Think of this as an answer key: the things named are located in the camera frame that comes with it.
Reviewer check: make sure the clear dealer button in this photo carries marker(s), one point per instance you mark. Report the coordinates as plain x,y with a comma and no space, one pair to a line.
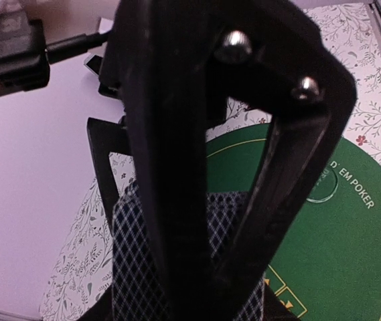
325,187

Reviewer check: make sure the aluminium poker chip case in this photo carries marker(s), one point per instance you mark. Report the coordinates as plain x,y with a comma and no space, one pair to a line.
93,62

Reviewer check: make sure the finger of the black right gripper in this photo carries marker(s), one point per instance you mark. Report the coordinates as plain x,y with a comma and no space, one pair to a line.
104,138
178,59

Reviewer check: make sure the green round poker mat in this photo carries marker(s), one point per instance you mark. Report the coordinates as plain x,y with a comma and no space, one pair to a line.
328,266

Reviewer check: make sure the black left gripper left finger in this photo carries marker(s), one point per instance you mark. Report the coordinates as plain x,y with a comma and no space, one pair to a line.
101,311

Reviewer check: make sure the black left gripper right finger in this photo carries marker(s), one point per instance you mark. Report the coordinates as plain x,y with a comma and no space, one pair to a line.
273,309

